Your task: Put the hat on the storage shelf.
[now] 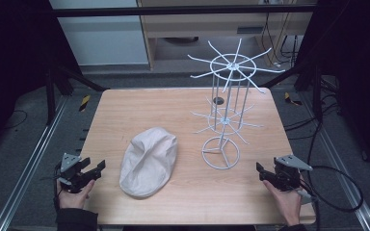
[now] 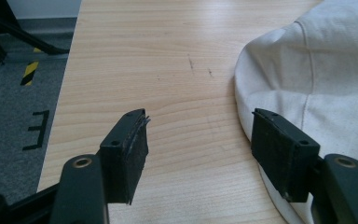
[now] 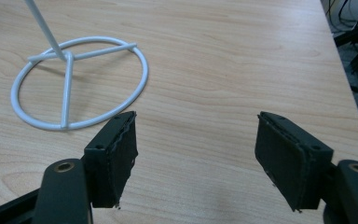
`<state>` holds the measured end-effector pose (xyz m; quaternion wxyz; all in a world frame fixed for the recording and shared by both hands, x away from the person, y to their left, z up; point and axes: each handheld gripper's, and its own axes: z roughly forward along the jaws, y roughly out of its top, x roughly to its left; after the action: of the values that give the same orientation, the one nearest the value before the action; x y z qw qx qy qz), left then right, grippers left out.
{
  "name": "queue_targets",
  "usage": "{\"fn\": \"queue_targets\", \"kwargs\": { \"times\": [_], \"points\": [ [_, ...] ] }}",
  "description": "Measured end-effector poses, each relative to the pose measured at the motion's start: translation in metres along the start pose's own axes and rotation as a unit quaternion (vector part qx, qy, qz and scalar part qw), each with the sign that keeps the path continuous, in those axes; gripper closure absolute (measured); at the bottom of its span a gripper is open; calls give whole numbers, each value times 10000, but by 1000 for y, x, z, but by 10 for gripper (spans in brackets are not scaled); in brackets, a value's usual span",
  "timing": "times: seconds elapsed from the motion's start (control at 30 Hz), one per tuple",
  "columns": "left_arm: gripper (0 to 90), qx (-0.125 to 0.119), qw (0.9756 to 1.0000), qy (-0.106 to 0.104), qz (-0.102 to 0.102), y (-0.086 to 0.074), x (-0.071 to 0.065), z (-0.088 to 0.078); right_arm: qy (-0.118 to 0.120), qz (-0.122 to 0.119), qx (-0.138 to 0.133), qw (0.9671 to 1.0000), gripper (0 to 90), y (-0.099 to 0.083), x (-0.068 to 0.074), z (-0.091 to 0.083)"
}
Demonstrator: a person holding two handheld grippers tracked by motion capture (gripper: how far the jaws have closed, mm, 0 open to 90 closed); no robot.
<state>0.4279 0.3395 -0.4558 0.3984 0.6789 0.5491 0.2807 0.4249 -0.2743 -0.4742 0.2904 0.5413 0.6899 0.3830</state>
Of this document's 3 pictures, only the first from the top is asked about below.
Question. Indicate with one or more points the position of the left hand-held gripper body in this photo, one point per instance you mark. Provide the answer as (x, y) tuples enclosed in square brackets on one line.
[(70, 166)]

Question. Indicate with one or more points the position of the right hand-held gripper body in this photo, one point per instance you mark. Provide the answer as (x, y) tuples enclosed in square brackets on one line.
[(287, 173)]

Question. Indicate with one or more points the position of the beige cap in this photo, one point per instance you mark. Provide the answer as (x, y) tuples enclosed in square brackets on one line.
[(149, 162)]

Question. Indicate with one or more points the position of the person's left hand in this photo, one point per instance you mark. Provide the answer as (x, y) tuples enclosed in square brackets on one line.
[(74, 197)]

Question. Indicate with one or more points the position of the yellow black tape marker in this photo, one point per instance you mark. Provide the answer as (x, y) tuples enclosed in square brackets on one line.
[(291, 99), (84, 102)]

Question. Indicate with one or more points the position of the black metal stand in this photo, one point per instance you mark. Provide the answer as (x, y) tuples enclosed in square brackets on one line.
[(50, 93), (316, 86)]

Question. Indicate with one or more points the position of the white cabinet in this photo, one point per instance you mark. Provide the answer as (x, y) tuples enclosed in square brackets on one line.
[(102, 38)]

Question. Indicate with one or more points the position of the wooden background desk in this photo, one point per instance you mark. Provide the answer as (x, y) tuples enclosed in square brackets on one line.
[(205, 27)]

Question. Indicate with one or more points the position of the aluminium floor rail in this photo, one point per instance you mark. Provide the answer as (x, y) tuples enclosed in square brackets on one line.
[(343, 173), (29, 163)]

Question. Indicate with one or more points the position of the black horizontal frame bar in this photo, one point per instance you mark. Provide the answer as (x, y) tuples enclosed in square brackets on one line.
[(173, 11)]

